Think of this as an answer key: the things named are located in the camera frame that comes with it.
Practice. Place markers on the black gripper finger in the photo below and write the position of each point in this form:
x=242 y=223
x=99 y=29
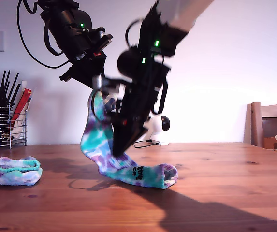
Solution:
x=126 y=137

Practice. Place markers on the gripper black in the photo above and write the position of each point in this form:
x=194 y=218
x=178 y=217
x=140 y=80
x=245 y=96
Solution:
x=80 y=53

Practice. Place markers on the tie-dye Hugging Face sock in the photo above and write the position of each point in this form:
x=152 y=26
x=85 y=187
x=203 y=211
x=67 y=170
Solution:
x=17 y=177
x=97 y=140

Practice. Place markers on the red and yellow paper packet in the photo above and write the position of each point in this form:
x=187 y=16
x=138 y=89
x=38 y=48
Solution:
x=23 y=100

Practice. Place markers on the black chopstick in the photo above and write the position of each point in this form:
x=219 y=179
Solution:
x=16 y=94
x=13 y=89
x=6 y=81
x=2 y=81

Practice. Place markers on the white paper packet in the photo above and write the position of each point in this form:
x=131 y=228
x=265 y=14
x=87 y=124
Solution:
x=19 y=129

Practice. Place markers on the wooden chair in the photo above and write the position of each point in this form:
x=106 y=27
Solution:
x=255 y=124

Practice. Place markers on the brown cardboard box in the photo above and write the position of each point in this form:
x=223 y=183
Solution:
x=270 y=143

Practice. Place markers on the white round security camera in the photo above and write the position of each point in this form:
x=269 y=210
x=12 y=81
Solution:
x=157 y=130

